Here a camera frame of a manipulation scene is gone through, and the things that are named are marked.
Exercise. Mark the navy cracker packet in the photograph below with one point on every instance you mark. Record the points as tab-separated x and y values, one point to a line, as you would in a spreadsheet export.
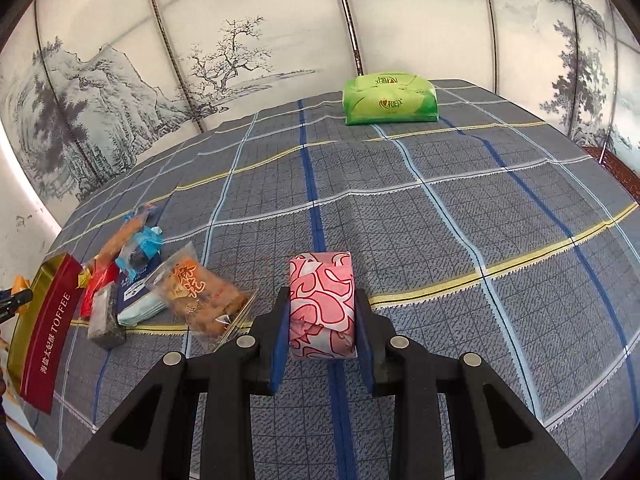
136	304

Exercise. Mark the grey plaid tablecloth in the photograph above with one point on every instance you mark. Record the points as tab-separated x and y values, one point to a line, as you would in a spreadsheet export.
487	231

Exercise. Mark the red snack packet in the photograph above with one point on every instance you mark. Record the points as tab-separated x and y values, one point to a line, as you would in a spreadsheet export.
91	279

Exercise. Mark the clear long pastry packet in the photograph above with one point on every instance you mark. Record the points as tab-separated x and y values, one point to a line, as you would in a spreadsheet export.
134	222

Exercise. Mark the blue clear cookie wrapper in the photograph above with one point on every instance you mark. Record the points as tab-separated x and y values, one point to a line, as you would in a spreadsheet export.
137	253

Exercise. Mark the grey snack block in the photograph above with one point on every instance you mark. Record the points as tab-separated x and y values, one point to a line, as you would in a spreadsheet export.
103	327

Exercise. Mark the red gold toffee tin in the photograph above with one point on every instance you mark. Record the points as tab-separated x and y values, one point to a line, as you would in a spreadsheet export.
40	332

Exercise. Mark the clear orange fried twist bag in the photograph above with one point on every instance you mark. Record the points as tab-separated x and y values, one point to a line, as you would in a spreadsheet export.
213	309

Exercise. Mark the pink white patterned snack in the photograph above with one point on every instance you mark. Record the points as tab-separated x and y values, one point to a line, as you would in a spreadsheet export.
322	306

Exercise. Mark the green tissue pack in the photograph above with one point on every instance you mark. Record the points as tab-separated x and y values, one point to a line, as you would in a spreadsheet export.
389	97

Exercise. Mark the painted folding screen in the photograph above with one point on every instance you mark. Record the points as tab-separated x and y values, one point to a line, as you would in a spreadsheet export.
90	88

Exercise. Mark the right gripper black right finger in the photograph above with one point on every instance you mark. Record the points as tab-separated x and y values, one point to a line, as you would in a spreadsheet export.
451	413

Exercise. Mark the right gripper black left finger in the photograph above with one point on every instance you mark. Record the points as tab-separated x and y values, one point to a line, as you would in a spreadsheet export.
150	434

